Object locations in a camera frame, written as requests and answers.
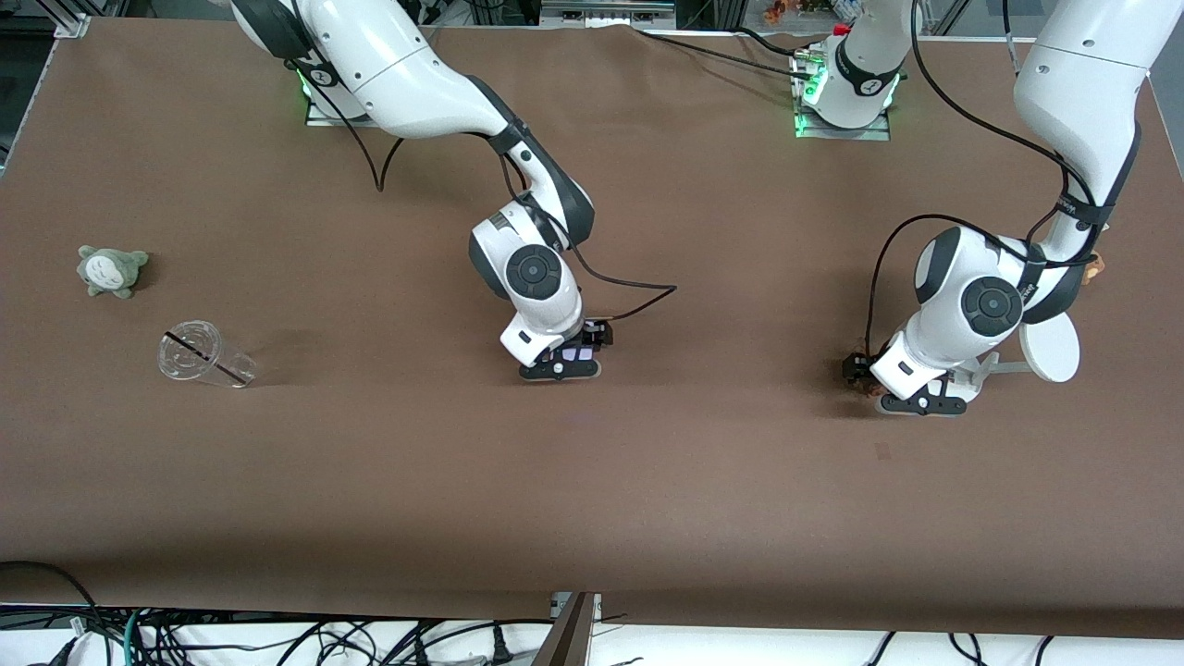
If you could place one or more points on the clear plastic cup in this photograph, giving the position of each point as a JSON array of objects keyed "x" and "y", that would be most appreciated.
[{"x": 180, "y": 365}]

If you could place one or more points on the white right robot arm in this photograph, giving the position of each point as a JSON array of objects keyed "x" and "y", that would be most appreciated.
[{"x": 388, "y": 65}]

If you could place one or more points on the black drinking straw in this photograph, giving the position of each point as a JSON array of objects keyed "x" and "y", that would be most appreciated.
[{"x": 206, "y": 357}]

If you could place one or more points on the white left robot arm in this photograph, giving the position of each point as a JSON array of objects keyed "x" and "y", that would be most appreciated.
[{"x": 1082, "y": 83}]

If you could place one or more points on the aluminium frame post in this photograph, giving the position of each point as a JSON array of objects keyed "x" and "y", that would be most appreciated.
[{"x": 569, "y": 638}]

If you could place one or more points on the white round desk mirror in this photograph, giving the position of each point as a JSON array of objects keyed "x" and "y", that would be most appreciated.
[{"x": 1054, "y": 356}]

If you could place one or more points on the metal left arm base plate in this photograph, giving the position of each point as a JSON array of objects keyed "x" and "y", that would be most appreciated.
[{"x": 846, "y": 132}]

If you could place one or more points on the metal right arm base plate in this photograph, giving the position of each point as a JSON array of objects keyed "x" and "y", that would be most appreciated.
[{"x": 333, "y": 118}]

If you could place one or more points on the brown table cover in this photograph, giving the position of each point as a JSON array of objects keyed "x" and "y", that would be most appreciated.
[{"x": 592, "y": 509}]

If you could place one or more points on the brown hamster plush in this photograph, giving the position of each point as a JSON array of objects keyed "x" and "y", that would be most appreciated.
[{"x": 1097, "y": 268}]

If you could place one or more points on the aluminium frame rail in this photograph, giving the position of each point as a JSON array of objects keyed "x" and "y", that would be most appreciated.
[{"x": 606, "y": 11}]

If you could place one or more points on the black power plug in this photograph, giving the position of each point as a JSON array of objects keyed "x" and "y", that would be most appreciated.
[{"x": 500, "y": 652}]

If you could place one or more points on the small orange toy figure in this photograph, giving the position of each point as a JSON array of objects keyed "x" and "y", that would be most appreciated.
[{"x": 775, "y": 11}]

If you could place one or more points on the grey green plush toy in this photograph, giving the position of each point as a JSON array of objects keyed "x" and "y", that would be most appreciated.
[{"x": 109, "y": 271}]

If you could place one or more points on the brown lion statue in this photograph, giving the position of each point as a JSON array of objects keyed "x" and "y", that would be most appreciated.
[{"x": 869, "y": 387}]

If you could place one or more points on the aluminium corner bracket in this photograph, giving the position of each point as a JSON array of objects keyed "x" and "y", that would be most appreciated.
[{"x": 74, "y": 26}]

